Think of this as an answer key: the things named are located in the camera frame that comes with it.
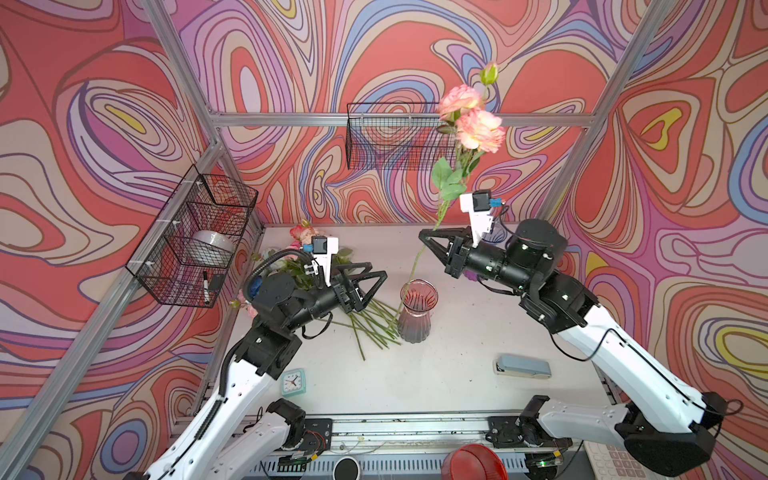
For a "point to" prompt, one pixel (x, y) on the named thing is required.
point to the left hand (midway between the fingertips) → (379, 274)
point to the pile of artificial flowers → (371, 322)
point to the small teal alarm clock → (293, 382)
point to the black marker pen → (205, 282)
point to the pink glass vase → (417, 296)
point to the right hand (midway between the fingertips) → (423, 243)
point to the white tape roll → (212, 243)
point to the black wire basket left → (186, 254)
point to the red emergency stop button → (474, 462)
